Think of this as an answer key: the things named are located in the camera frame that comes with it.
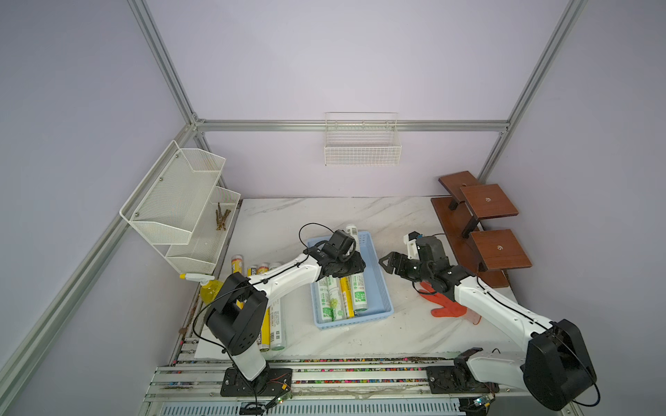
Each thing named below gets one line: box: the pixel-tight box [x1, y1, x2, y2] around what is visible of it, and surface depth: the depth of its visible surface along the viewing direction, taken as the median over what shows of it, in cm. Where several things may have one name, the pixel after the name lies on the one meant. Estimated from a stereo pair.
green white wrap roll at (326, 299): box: [318, 276, 334, 322], surface depth 87 cm
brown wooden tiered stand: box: [430, 170, 533, 289], surface depth 92 cm
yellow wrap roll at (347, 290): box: [339, 276, 355, 319], surface depth 86 cm
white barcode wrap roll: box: [270, 298, 286, 351], surface depth 81 cm
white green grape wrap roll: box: [326, 276, 346, 322], surface depth 88 cm
